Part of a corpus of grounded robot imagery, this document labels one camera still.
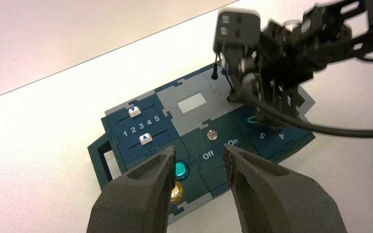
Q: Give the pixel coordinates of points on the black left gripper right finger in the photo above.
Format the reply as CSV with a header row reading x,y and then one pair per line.
x,y
276,202

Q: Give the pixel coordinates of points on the yellow push button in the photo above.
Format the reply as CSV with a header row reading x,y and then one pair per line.
x,y
177,193

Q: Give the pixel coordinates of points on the white slider knob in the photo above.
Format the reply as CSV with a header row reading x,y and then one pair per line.
x,y
145,139
134,112

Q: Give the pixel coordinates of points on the blue grey task box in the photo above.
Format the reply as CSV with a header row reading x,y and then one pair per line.
x,y
189,125

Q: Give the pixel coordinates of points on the green push button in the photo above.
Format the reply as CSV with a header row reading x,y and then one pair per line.
x,y
181,168

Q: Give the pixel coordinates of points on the green outlined rotary knob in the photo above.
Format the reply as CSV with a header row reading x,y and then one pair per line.
x,y
252,119

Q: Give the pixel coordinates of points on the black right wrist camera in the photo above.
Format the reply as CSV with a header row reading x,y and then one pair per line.
x,y
238,30

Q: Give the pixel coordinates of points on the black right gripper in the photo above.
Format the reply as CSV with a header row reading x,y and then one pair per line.
x,y
283,51

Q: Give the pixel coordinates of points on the metal toggle switch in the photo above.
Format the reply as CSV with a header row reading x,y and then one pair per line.
x,y
211,135

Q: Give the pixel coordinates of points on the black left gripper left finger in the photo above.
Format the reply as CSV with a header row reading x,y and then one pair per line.
x,y
135,199

